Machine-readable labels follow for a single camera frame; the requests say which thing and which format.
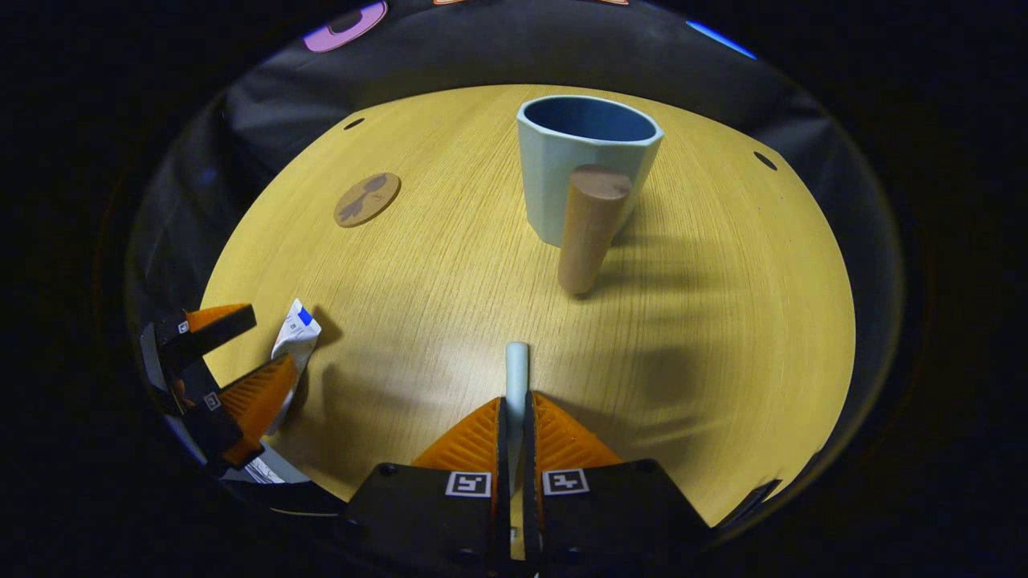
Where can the black backdrop cloth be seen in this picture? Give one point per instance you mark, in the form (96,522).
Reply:
(482,48)

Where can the round brown coaster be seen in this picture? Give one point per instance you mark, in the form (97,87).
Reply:
(367,200)

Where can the white toothbrush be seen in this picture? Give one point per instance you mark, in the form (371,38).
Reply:
(516,373)

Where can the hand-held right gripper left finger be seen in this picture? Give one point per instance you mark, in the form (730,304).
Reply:
(418,514)

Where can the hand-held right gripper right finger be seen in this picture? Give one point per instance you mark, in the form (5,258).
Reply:
(610,514)

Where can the wooden desktop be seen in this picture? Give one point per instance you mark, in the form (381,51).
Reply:
(450,305)

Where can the white toothpaste tube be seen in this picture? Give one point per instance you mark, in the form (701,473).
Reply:
(295,337)

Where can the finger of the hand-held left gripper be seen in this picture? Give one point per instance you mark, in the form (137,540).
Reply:
(257,401)
(217,329)

